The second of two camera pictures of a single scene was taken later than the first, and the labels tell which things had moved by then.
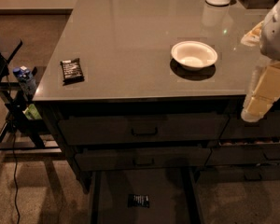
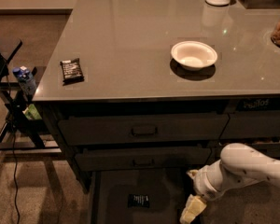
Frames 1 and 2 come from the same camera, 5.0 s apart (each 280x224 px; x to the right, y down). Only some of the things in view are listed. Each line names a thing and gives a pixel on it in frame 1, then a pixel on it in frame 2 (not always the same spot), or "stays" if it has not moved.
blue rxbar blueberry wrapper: x=138 y=201 stays
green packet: x=32 y=112 stays
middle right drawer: x=248 y=155 stays
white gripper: x=276 y=36 → x=203 y=184
